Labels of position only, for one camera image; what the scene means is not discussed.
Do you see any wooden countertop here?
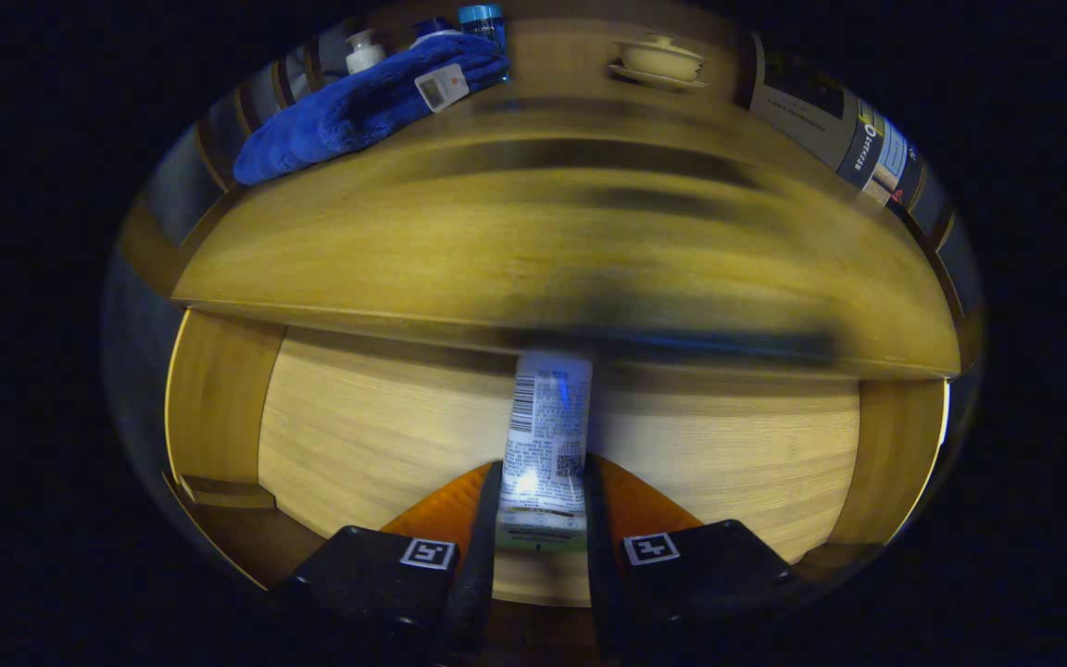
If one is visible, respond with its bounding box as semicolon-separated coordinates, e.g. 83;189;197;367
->
170;88;962;379

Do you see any blue book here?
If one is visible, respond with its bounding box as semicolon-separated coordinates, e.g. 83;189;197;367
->
748;46;886;191

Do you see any teal blue bottle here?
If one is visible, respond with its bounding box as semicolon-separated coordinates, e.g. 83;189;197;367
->
458;4;507;52

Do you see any pale grey book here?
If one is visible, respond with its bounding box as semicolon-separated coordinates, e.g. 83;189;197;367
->
862;119;910;205

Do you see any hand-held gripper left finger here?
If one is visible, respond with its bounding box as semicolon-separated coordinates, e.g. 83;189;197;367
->
270;460;504;667

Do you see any black book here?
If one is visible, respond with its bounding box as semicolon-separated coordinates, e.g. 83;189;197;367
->
887;157;925;212

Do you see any wooden drawer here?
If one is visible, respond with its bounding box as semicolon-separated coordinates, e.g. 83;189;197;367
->
163;308;951;612

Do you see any blue folded towel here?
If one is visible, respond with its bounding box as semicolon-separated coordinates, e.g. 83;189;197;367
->
233;33;510;186

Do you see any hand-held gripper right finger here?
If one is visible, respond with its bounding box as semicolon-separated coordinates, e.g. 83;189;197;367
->
584;454;812;667

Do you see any white pump bottle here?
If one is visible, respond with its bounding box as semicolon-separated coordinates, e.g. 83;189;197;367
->
345;29;388;75

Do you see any wooden cabinet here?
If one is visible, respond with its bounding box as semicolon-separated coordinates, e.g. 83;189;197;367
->
117;0;984;371

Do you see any beige lidded teacup with saucer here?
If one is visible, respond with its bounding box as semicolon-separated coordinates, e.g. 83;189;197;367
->
609;34;709;92

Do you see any white tube green end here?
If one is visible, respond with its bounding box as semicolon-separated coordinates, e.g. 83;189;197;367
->
495;350;594;555

